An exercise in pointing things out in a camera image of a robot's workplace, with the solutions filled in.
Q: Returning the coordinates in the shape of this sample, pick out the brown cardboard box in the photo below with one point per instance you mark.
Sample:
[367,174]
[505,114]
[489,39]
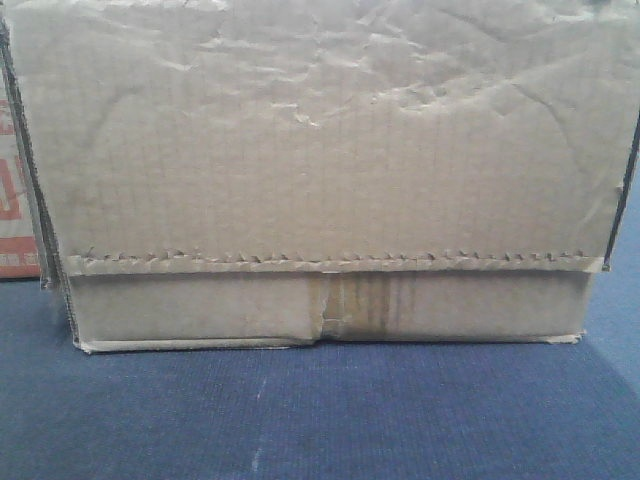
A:
[255,174]

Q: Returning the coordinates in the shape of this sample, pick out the red printed cardboard box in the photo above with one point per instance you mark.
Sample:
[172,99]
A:
[19,253]

